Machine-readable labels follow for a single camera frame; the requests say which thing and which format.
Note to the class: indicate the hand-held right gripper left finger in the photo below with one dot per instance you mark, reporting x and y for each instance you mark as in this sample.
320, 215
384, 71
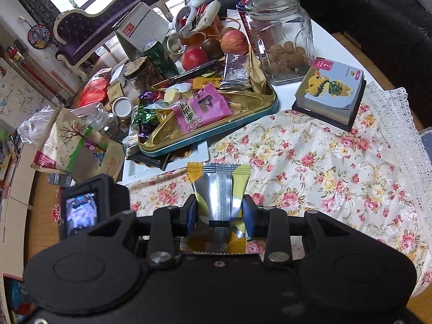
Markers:
191, 216

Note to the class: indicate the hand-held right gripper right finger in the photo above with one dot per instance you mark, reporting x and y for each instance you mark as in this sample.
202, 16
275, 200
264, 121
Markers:
248, 216

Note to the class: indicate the silver yellow snack packet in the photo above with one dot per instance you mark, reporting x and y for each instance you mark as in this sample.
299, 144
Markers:
219, 189

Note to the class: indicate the gold-lined tin of snacks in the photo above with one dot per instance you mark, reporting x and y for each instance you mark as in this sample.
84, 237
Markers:
236, 114

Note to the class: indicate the large kraft paper bag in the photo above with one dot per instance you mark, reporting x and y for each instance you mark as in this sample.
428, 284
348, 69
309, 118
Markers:
101, 157

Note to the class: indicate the long black snack packet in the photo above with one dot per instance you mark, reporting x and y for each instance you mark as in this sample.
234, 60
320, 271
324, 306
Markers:
148, 160

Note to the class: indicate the gold foil chocolate coin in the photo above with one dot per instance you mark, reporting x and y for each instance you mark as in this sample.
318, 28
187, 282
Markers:
180, 154

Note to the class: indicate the white flat tray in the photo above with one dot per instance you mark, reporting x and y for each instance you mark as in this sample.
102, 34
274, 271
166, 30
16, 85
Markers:
199, 152

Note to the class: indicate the glass jar with white lid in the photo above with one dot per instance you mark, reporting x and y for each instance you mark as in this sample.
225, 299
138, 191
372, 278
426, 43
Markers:
101, 121

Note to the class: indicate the floral tablecloth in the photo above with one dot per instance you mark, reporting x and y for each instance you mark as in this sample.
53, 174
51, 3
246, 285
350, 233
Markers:
303, 162

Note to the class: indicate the white plastic bottle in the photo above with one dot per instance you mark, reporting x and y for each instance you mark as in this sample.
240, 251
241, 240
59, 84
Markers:
122, 108

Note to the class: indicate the pile of foil wrapped candies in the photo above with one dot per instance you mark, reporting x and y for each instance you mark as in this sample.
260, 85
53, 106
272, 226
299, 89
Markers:
148, 114

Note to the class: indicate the white low cabinet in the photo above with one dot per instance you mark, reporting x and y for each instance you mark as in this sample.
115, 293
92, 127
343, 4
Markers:
17, 192

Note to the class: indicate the cream cardboard box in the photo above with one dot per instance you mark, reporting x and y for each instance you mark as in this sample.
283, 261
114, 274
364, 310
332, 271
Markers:
115, 92

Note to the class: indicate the translucent plastic bag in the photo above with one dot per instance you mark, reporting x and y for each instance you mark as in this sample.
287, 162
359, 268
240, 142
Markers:
35, 123

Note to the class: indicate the red plastic bag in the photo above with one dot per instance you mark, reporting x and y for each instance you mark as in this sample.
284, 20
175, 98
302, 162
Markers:
94, 91

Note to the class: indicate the pink snack packet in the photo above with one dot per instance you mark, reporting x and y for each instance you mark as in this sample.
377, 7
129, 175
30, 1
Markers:
199, 108

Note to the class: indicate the yellow long snack packet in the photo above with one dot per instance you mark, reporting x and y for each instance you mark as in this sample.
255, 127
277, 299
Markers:
207, 82

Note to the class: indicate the white drawing board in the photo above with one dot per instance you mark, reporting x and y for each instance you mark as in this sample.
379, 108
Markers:
17, 91

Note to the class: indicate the black pen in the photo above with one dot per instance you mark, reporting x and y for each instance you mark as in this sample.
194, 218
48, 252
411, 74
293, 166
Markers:
195, 71

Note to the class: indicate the brown paper snack packet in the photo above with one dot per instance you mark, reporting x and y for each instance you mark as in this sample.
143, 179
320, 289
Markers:
258, 71

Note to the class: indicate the silver foil snack packet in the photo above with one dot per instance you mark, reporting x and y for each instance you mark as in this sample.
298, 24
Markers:
236, 71

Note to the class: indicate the green drink can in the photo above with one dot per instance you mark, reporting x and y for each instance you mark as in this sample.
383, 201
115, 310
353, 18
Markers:
158, 57

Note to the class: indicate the cartoon board book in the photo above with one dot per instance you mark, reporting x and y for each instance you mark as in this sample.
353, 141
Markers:
329, 91

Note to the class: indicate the red apple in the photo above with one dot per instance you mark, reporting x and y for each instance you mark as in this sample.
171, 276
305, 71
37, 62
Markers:
195, 59
234, 42

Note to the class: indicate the desk calendar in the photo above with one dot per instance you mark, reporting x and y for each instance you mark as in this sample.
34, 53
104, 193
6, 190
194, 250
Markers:
145, 28

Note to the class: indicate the purple chaise lounge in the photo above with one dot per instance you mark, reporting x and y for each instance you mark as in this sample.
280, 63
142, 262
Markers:
94, 23

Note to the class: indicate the round dartboard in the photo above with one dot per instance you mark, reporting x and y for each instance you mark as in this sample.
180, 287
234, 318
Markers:
39, 36

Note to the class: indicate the large glass jar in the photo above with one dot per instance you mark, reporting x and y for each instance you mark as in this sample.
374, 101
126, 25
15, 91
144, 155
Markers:
280, 37

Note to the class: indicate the beige cloth pouch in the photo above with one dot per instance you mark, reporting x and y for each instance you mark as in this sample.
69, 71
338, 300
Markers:
199, 18

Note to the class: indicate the red tube can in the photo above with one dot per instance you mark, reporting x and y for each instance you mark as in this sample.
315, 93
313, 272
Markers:
242, 17

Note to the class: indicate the black leather sofa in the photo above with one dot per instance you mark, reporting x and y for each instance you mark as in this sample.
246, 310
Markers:
371, 23

